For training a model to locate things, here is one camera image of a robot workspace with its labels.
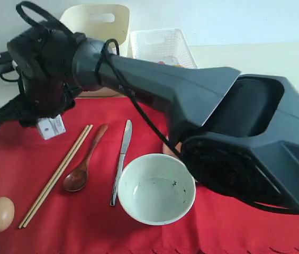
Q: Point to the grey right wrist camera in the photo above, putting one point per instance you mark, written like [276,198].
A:
[6,62]

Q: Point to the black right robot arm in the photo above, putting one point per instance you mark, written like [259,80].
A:
[239,133]

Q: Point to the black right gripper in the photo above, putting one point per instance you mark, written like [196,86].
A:
[38,99]

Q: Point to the silver table knife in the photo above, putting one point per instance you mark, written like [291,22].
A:
[124,147]

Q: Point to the brown round plate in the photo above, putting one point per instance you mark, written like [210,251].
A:
[167,151]

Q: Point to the white woven plastic basket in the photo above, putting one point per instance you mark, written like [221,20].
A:
[167,45]

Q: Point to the brown wooden spoon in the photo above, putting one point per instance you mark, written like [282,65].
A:
[78,178]

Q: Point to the red scalloped table cloth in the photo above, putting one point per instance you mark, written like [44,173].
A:
[84,222]

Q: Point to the cream plastic bin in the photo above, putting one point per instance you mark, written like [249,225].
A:
[100,21]

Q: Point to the pale green bowl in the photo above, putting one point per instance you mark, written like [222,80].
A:
[156,189]

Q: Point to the blue white milk carton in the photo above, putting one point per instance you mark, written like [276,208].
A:
[50,127]

